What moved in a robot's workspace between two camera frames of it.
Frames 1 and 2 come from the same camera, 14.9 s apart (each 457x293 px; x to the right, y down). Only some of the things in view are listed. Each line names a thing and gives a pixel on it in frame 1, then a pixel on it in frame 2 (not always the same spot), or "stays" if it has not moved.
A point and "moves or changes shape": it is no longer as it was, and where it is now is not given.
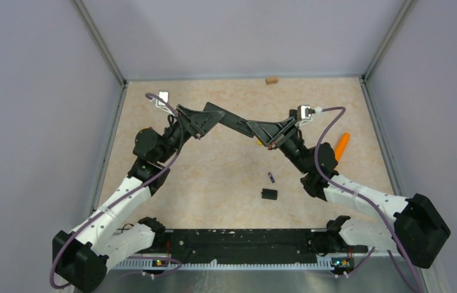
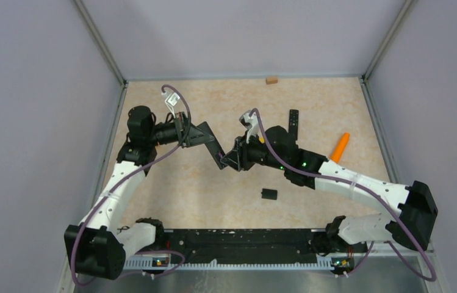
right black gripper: [271, 133] → [238, 158]
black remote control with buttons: [231, 120] moves or changes shape
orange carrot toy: [341, 145] stays
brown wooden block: [271, 80] stays
